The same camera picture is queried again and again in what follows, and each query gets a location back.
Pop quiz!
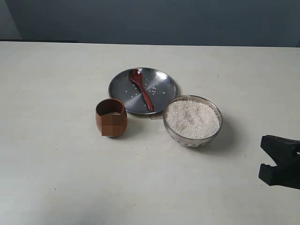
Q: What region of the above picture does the dark red wooden spoon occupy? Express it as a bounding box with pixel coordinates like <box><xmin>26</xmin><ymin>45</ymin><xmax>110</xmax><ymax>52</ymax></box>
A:
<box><xmin>128</xmin><ymin>69</ymin><xmax>154</xmax><ymax>112</ymax></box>

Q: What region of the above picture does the glass bowl of rice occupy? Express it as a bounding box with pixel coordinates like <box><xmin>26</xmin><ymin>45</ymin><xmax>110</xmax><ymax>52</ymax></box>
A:
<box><xmin>163</xmin><ymin>95</ymin><xmax>223</xmax><ymax>148</ymax></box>

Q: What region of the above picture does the brown wooden cup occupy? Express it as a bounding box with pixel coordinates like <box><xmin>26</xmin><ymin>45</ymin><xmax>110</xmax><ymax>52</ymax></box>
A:
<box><xmin>96</xmin><ymin>98</ymin><xmax>128</xmax><ymax>137</ymax></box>

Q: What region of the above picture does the round steel plate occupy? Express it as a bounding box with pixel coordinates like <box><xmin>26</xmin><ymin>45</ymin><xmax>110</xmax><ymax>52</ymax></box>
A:
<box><xmin>108</xmin><ymin>67</ymin><xmax>178</xmax><ymax>115</ymax></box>

